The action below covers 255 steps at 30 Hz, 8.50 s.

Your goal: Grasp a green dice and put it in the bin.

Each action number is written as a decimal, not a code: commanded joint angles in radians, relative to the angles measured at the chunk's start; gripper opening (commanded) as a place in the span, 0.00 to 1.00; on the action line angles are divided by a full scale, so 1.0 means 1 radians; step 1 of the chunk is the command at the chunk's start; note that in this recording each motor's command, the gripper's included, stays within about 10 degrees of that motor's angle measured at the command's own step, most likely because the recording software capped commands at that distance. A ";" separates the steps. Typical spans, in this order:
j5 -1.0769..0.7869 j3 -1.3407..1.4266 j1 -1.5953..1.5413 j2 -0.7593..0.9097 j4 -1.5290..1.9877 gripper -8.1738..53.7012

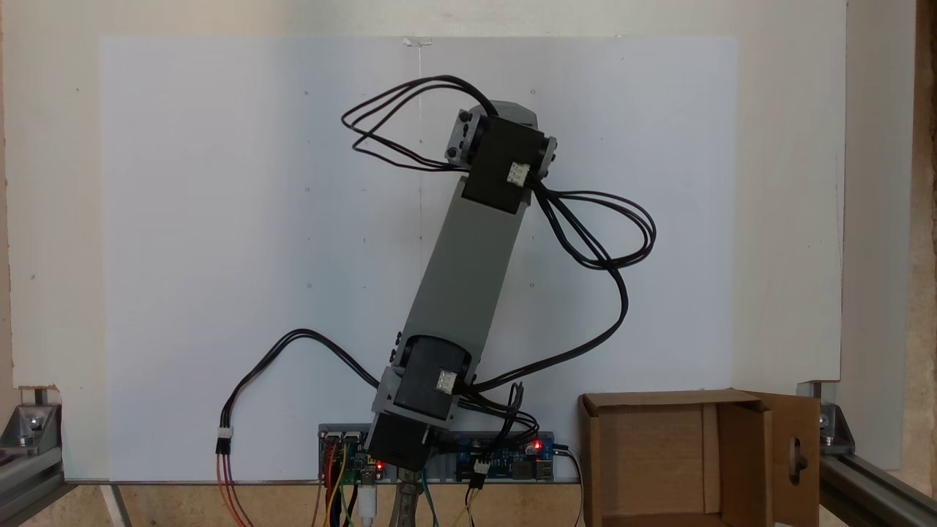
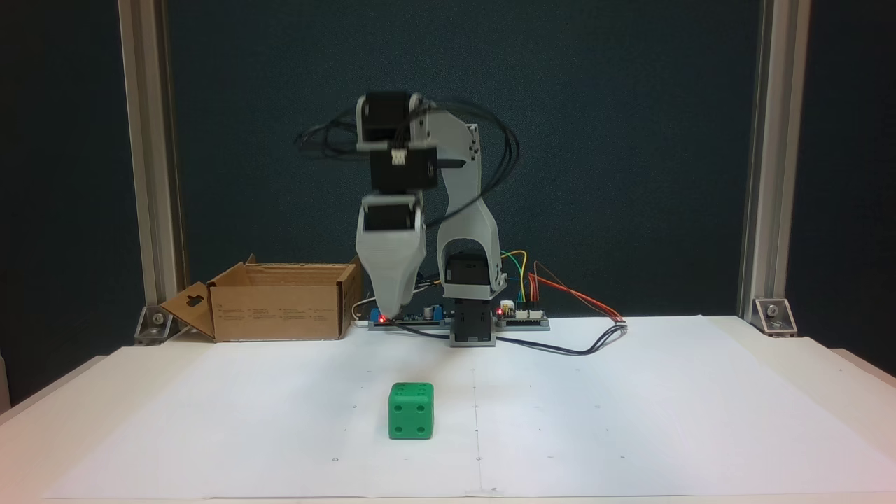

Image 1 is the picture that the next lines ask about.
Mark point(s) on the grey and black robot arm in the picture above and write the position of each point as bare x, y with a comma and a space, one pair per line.
468, 271

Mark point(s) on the clear tape strip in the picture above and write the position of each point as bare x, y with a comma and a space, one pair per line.
417, 42

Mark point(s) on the white paper sheet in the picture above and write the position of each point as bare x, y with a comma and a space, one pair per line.
219, 219

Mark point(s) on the blue circuit board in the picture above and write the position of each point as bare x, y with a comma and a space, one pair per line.
505, 461

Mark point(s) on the open cardboard box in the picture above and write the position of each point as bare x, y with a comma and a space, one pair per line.
659, 461

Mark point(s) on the green circuit board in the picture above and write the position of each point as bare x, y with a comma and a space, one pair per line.
351, 468

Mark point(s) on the metal table clamp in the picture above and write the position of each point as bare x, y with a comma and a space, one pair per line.
406, 505

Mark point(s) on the metal corner bracket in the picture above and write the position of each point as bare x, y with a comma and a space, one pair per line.
831, 424
29, 424

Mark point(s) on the aluminium frame post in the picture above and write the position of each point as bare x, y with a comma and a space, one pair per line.
29, 476
871, 490

